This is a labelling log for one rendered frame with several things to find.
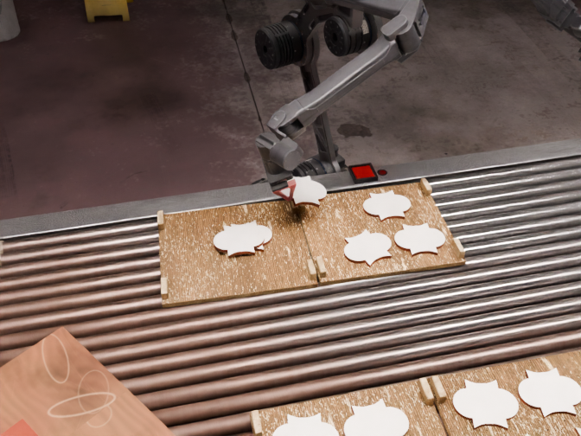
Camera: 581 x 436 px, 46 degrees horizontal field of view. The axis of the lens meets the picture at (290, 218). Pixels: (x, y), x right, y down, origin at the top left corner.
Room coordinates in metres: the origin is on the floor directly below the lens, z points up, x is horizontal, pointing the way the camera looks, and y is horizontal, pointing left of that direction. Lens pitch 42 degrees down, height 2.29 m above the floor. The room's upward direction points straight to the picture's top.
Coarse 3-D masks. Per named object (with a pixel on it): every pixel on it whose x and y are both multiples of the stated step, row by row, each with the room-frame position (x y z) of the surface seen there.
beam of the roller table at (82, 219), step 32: (448, 160) 1.79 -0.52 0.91; (480, 160) 1.79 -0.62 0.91; (512, 160) 1.79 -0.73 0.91; (544, 160) 1.80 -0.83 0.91; (224, 192) 1.63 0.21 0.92; (256, 192) 1.63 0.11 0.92; (0, 224) 1.48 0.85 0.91; (32, 224) 1.48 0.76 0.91; (64, 224) 1.48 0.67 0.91; (96, 224) 1.48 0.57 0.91
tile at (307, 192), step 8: (304, 184) 1.51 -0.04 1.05; (312, 184) 1.51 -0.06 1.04; (320, 184) 1.52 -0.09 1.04; (288, 192) 1.46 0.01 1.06; (296, 192) 1.46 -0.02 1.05; (304, 192) 1.47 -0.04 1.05; (312, 192) 1.48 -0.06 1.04; (320, 192) 1.49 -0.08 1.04; (296, 200) 1.43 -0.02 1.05; (304, 200) 1.44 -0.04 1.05; (312, 200) 1.44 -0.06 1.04; (320, 200) 1.46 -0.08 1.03
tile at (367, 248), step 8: (368, 232) 1.41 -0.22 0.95; (352, 240) 1.38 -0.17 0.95; (360, 240) 1.38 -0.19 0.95; (368, 240) 1.38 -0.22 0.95; (376, 240) 1.38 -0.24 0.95; (384, 240) 1.38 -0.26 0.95; (344, 248) 1.35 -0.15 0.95; (352, 248) 1.35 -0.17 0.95; (360, 248) 1.35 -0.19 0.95; (368, 248) 1.35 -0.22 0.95; (376, 248) 1.35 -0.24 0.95; (384, 248) 1.35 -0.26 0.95; (352, 256) 1.32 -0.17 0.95; (360, 256) 1.32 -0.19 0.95; (368, 256) 1.32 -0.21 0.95; (376, 256) 1.32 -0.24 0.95; (384, 256) 1.32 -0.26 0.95; (368, 264) 1.29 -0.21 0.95
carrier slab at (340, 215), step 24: (360, 192) 1.60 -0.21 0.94; (384, 192) 1.60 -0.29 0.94; (408, 192) 1.60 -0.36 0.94; (312, 216) 1.49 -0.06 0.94; (336, 216) 1.49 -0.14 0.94; (360, 216) 1.49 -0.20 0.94; (408, 216) 1.49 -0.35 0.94; (432, 216) 1.49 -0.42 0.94; (312, 240) 1.39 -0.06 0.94; (336, 240) 1.39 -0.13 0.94; (336, 264) 1.30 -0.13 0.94; (360, 264) 1.30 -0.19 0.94; (384, 264) 1.30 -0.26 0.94; (408, 264) 1.30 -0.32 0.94; (432, 264) 1.30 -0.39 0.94; (456, 264) 1.31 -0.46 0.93
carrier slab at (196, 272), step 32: (192, 224) 1.46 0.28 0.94; (224, 224) 1.46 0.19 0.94; (288, 224) 1.46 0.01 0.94; (160, 256) 1.33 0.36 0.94; (192, 256) 1.33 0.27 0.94; (224, 256) 1.33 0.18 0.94; (256, 256) 1.33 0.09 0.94; (288, 256) 1.33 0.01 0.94; (192, 288) 1.21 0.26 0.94; (224, 288) 1.21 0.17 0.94; (256, 288) 1.21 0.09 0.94; (288, 288) 1.21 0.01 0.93
